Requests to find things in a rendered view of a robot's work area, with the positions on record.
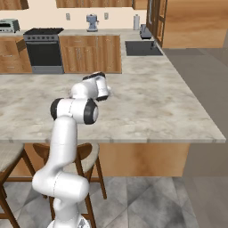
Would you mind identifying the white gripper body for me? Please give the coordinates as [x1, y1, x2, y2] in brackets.
[94, 77, 110, 100]

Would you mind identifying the wooden counter base panel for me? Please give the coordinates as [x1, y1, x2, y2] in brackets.
[11, 142, 191, 178]

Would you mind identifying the wooden base cupboard run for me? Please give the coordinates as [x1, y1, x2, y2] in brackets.
[0, 37, 33, 75]
[59, 35, 123, 75]

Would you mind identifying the dark sink basin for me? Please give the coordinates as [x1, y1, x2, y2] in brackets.
[124, 40, 164, 57]

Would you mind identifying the wooden stool with grey seat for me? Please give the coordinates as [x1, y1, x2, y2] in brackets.
[32, 142, 108, 228]
[0, 142, 37, 228]

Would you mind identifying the grey blue coffee machine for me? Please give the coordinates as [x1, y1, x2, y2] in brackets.
[85, 13, 100, 33]

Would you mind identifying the black and grey oven range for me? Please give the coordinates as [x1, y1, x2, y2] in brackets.
[22, 28, 65, 75]

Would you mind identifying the white paper towel roll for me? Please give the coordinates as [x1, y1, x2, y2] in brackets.
[133, 13, 141, 31]

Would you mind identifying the tall wooden cupboard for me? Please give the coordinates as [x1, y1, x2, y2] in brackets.
[145, 0, 228, 50]

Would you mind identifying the silver toaster oven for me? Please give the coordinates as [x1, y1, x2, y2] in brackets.
[0, 18, 21, 34]

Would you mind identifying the wooden wall cupboard run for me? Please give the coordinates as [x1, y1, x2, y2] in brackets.
[55, 0, 148, 11]
[0, 0, 30, 11]

